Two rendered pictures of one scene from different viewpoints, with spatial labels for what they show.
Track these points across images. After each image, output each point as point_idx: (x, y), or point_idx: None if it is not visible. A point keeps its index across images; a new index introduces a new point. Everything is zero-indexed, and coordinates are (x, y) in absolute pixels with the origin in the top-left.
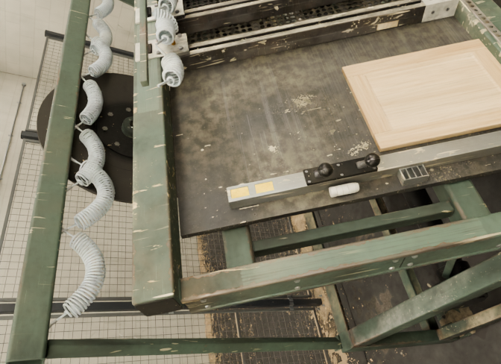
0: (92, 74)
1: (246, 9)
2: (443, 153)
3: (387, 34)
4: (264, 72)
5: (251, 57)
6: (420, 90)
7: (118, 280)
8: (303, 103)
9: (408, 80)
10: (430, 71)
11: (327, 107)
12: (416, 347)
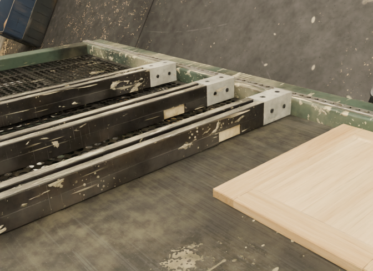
0: None
1: (3, 151)
2: None
3: (235, 144)
4: (76, 235)
5: (37, 219)
6: (348, 186)
7: None
8: (188, 262)
9: (321, 180)
10: (333, 163)
11: (236, 254)
12: None
